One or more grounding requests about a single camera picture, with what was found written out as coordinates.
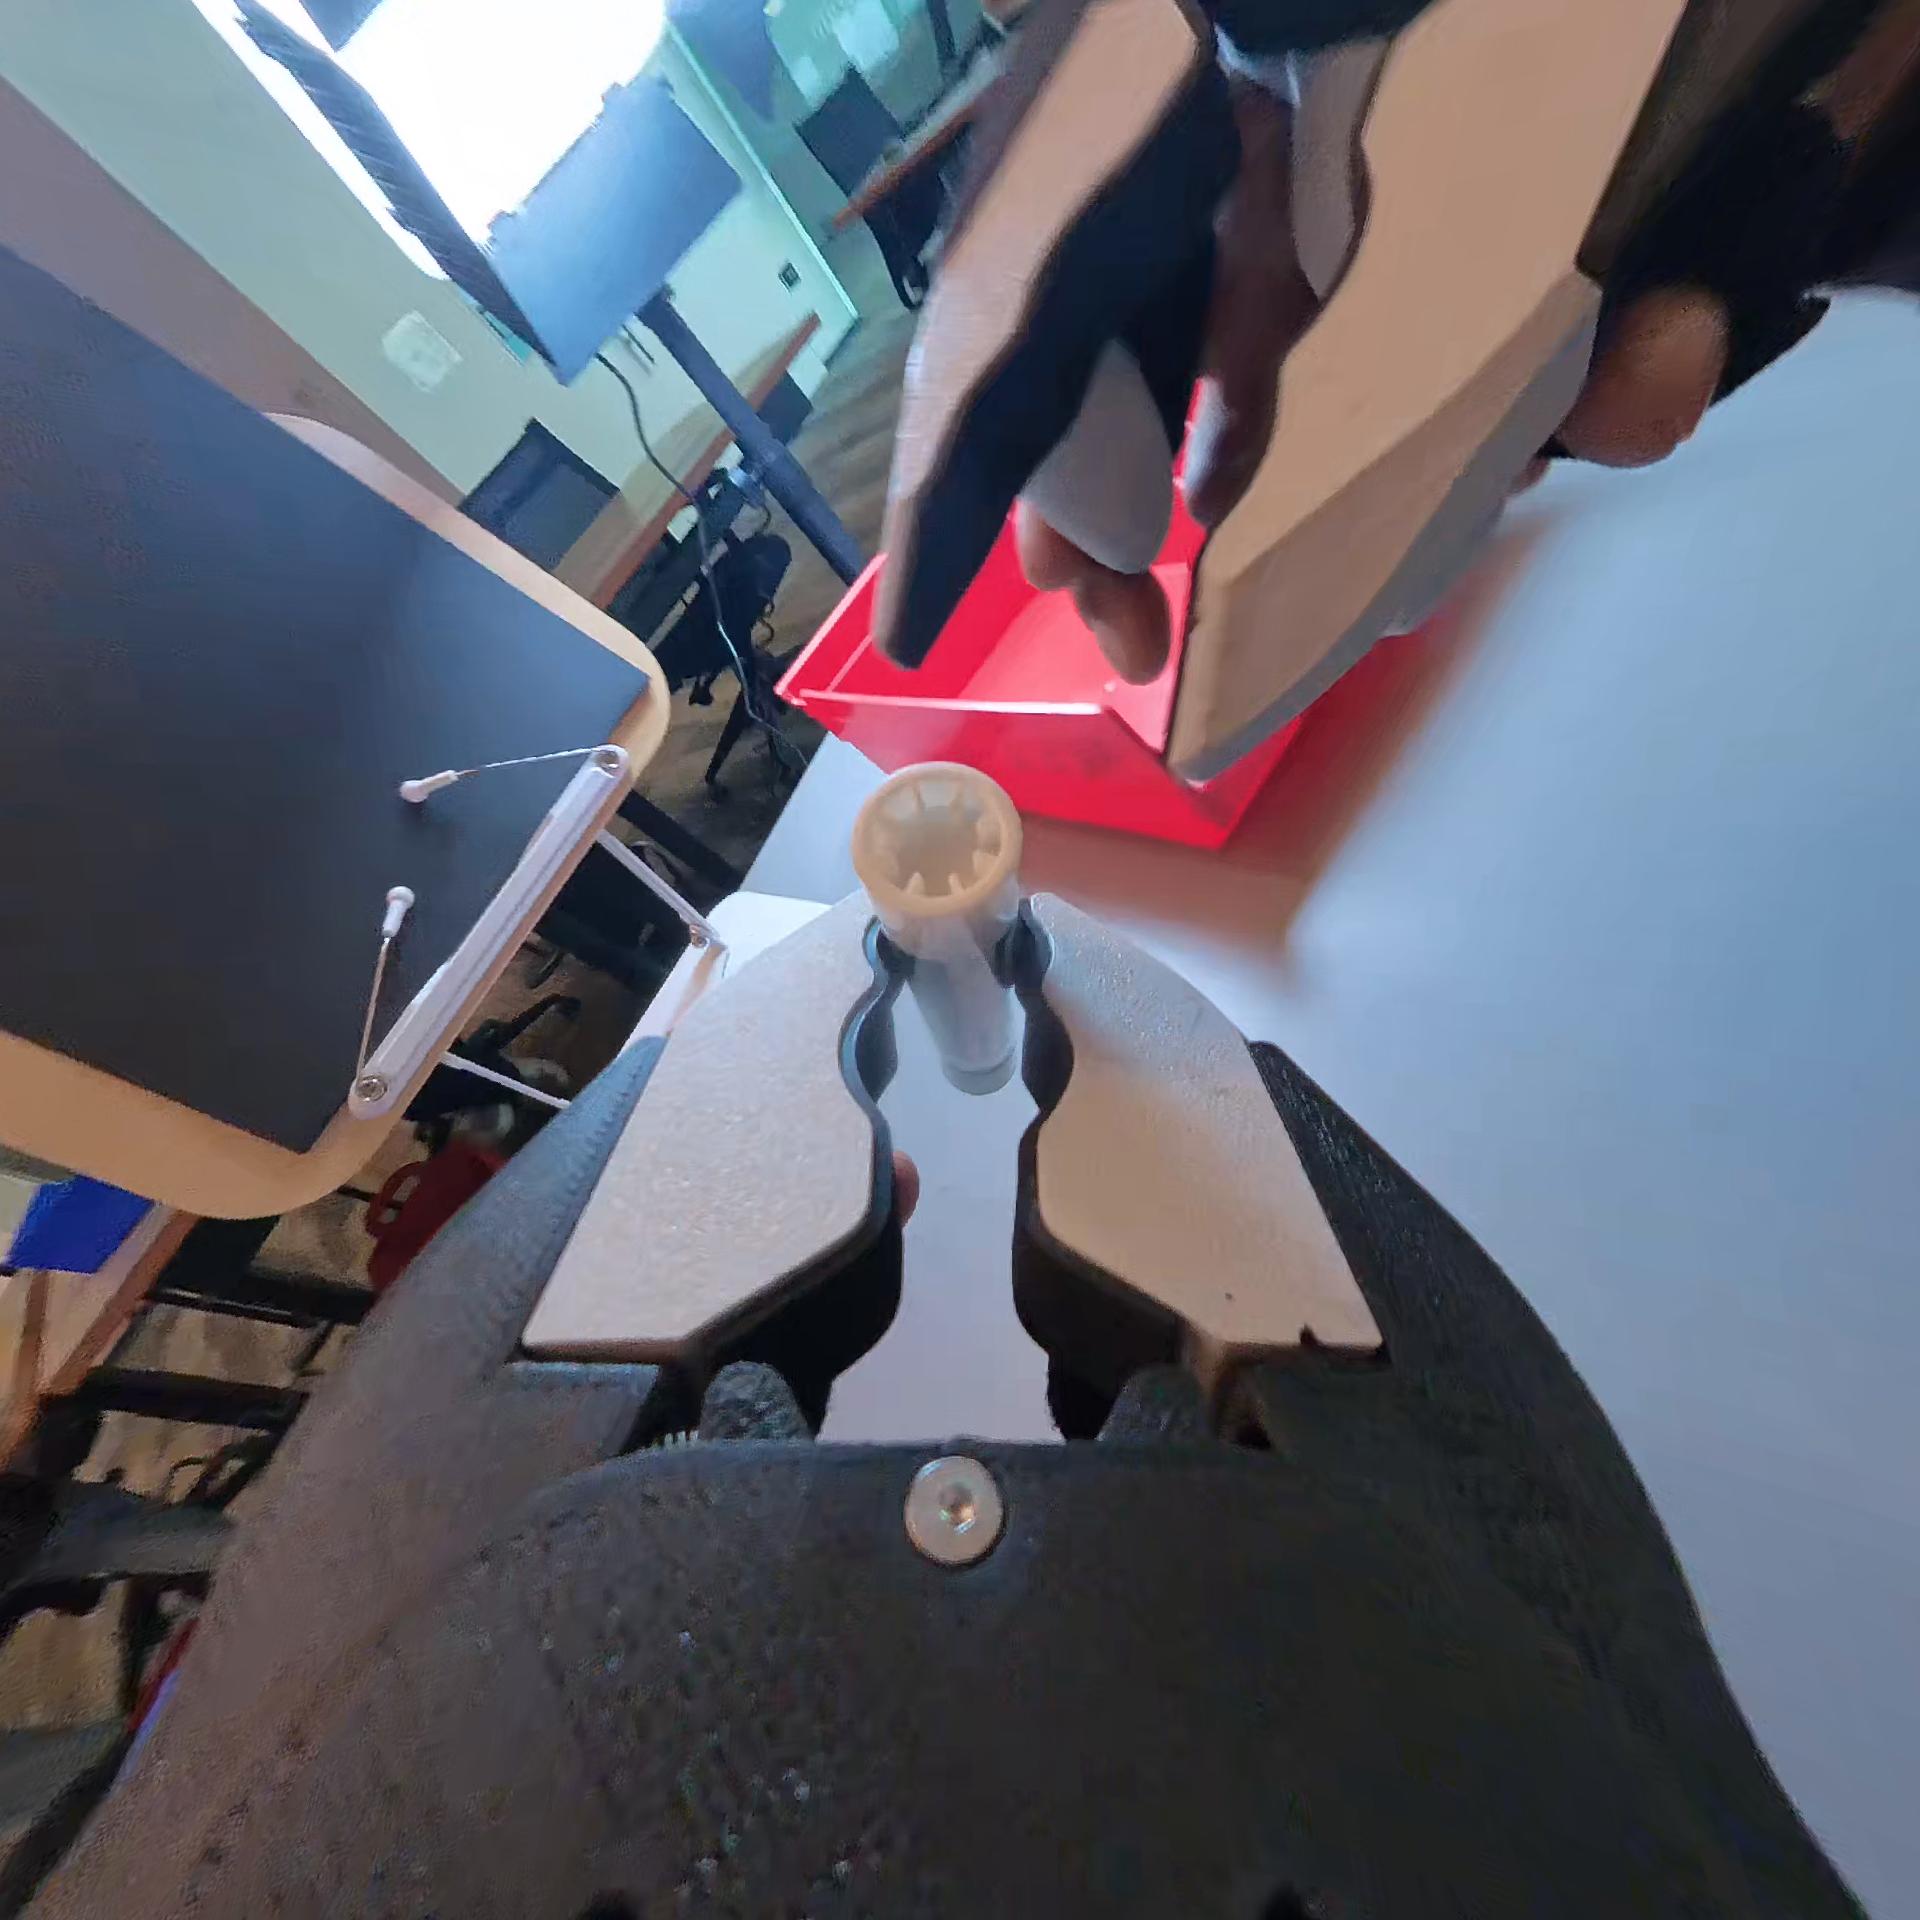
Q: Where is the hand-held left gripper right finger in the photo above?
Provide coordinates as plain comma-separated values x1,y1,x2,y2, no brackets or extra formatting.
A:
1012,889,1386,1404

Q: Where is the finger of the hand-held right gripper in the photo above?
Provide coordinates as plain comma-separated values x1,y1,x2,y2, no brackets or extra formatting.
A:
873,0,1243,671
1164,0,1693,785

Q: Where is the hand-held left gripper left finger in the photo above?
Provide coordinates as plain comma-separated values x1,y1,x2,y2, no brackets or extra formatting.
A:
517,891,912,1389

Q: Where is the green dry erase marker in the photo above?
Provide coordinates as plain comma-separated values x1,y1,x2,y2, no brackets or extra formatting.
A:
852,759,1028,1097

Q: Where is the person's right hand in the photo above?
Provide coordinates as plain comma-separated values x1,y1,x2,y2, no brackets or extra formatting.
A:
1020,75,1729,684

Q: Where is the red bag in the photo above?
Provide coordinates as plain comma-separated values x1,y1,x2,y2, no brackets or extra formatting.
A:
364,1135,509,1291

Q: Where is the black light stand pole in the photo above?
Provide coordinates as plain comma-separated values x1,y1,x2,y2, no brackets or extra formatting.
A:
639,292,867,586

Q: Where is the studio light panel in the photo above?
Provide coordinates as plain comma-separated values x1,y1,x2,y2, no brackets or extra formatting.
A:
195,0,748,383

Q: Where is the black office chair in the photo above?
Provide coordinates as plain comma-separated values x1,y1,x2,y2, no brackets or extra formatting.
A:
644,525,799,788

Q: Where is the red plastic bin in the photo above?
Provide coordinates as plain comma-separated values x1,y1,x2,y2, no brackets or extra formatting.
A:
778,374,1503,847

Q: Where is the black board with wooden edge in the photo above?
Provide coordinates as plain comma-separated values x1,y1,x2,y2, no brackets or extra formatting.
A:
0,244,672,1221

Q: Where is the white tipped elastic cord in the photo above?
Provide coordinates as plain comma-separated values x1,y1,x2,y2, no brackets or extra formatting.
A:
400,746,618,804
356,884,418,1089

